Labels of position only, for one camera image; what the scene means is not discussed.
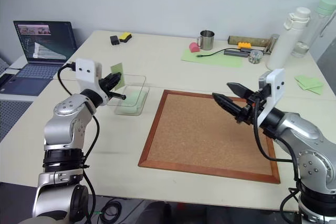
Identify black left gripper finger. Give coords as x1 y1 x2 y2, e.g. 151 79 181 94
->
110 92 128 101
105 72 124 90

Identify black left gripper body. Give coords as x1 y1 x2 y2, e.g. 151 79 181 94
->
98 76 116 99

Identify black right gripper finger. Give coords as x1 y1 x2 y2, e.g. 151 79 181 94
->
212 92 244 120
226 82 255 100

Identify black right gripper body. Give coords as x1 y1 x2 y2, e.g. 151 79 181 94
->
235 83 271 125

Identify green scribbled sticky note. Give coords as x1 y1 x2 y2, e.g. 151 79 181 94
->
110 62 126 90

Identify wood framed cork board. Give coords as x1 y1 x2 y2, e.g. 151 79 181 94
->
138 89 281 185

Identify loose green paper note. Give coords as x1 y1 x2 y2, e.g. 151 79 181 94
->
293 74 324 90
298 83 325 96

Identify clear plastic container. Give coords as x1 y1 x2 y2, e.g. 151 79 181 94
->
106 73 151 116

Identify large green paper sheet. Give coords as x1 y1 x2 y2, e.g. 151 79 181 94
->
181 48 244 68

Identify grey usb hub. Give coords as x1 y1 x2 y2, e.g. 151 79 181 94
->
223 49 249 58

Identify yellow black sponge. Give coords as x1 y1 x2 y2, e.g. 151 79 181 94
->
118 32 133 43

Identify metal cylinder can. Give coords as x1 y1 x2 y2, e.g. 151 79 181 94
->
264 34 280 55

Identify stainless steel mug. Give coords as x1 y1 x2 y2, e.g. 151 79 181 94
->
196 30 215 50

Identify white water bottle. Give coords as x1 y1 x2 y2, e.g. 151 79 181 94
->
266 7 312 71

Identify dark blue laptop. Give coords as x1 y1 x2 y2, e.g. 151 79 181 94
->
0 20 78 97

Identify clear bottle green lid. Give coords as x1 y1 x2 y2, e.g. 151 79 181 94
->
291 0 336 58

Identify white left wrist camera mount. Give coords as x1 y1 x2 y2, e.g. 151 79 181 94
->
75 58 103 95

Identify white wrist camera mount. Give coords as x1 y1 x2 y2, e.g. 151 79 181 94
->
75 58 103 95
258 68 286 126

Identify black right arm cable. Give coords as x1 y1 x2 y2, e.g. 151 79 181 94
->
252 97 303 218

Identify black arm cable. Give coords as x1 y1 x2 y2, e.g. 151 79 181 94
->
252 97 303 218
57 62 101 224

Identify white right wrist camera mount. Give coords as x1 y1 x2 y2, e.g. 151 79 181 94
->
258 68 286 126

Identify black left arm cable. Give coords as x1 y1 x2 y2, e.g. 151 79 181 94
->
57 62 101 224

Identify black cable green plug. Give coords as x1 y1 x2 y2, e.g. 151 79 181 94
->
196 47 238 59

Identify black floor cables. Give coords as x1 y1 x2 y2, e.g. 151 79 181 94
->
98 198 123 224

